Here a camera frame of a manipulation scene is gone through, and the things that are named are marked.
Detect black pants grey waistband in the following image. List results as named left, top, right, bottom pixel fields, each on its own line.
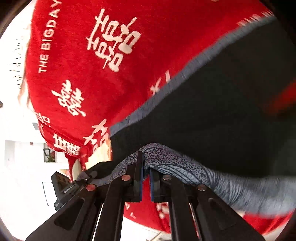
left=73, top=16, right=295, bottom=215

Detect peach folded cloth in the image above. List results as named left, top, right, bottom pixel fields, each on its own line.
left=85, top=140, right=112, bottom=170

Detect red printed bed blanket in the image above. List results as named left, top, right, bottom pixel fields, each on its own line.
left=25, top=1, right=295, bottom=234

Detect red patterned pillow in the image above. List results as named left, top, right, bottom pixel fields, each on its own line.
left=65, top=154, right=88, bottom=181

